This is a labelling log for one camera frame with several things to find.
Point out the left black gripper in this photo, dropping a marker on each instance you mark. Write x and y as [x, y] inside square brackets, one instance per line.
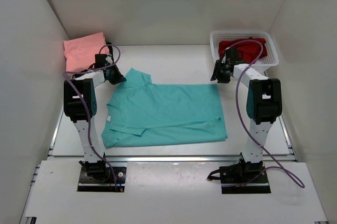
[119, 78]

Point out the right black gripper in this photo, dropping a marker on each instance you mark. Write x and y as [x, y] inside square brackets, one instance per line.
[217, 76]

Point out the teal t shirt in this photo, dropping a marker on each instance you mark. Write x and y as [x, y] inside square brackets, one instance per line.
[141, 114]

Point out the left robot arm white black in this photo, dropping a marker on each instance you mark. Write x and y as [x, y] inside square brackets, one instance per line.
[80, 106]

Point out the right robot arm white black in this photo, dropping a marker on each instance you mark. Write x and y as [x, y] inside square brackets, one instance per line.
[263, 105]

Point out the black folded t shirt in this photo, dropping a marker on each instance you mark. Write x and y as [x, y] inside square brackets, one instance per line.
[110, 49]

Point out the pink folded t shirt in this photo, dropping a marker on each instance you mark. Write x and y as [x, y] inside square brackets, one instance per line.
[80, 53]

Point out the red t shirt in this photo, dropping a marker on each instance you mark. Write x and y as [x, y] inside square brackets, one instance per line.
[250, 47]

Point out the white plastic basket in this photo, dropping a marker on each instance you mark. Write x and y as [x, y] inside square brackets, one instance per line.
[262, 64]

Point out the aluminium rail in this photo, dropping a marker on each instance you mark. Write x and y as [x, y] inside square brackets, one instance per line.
[167, 158]

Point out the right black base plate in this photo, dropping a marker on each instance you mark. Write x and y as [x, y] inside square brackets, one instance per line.
[242, 178]

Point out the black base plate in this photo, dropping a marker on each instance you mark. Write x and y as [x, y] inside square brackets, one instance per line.
[242, 178]
[97, 177]

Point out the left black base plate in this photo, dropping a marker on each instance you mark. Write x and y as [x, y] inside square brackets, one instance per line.
[97, 177]

